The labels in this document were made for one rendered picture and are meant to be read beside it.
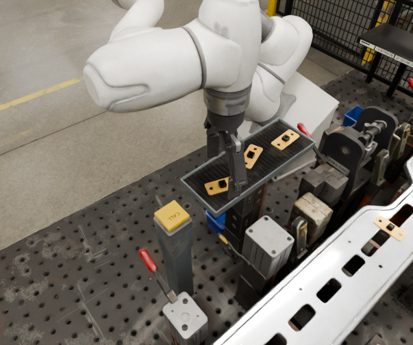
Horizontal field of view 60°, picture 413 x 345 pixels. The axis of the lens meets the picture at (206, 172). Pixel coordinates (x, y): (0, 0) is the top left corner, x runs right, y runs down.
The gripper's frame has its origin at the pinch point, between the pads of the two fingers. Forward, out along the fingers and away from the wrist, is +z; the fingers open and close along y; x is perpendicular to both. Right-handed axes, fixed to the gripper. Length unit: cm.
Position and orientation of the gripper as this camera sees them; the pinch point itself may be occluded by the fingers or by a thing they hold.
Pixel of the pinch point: (222, 172)
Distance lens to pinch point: 84.7
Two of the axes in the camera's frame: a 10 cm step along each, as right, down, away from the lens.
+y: 3.4, 7.1, -6.2
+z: 0.0, 6.6, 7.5
